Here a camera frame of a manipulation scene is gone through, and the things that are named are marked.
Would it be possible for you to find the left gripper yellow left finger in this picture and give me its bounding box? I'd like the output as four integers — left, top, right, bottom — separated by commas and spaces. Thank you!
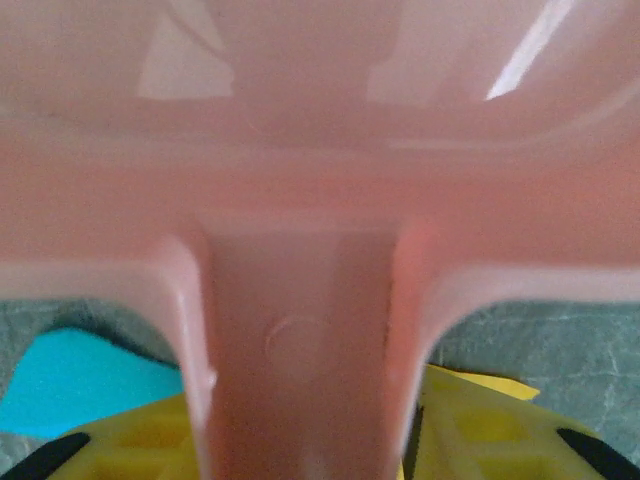
0, 393, 207, 480

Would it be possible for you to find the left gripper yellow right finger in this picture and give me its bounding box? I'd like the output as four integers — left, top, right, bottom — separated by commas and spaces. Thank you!
399, 366, 640, 480

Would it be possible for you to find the yellow paper scrap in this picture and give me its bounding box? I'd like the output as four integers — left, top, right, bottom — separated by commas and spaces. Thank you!
452, 368, 541, 402

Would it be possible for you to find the large blue paper scrap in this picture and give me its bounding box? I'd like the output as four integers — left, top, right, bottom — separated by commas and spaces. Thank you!
0, 329, 184, 441

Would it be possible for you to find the pink plastic dustpan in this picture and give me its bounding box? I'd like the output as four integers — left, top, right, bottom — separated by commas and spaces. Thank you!
0, 0, 640, 480

